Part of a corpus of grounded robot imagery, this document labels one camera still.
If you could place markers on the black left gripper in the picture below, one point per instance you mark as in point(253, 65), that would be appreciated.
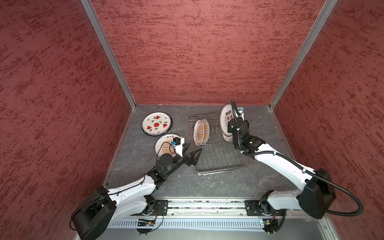
point(193, 161)

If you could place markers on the chrome wire dish rack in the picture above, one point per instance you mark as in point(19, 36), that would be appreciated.
point(217, 156)

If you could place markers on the aluminium front rail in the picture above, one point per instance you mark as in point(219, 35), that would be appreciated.
point(213, 214)

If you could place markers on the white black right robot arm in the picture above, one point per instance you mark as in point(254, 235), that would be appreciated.
point(312, 195)

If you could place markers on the red rimmed white plate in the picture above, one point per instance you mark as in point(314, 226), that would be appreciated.
point(225, 116)

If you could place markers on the aluminium right corner post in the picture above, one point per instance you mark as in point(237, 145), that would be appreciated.
point(317, 26)

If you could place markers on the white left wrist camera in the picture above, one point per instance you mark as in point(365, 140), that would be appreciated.
point(177, 144)

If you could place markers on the red patterned white plate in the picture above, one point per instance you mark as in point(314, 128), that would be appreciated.
point(206, 131)

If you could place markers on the green circuit board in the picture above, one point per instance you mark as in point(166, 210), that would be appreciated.
point(145, 226)
point(271, 226)

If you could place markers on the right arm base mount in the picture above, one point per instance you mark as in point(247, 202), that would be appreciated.
point(258, 207)

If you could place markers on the aluminium corner post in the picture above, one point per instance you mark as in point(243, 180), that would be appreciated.
point(317, 26)
point(92, 15)

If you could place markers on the strawberry pattern white plate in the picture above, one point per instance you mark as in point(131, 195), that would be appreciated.
point(156, 123)

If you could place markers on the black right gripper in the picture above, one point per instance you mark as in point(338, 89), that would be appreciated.
point(229, 127)

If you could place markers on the orange sunburst white plate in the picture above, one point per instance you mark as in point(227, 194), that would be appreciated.
point(198, 133)

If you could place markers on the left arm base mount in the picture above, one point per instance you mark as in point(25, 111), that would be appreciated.
point(155, 207)

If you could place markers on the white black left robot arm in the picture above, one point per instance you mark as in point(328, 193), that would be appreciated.
point(103, 207)

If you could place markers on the right green circuit board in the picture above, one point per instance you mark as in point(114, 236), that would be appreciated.
point(271, 226)

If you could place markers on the aluminium left corner post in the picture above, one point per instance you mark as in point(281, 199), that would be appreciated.
point(92, 15)

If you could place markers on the left green circuit board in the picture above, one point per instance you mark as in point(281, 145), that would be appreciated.
point(145, 226)

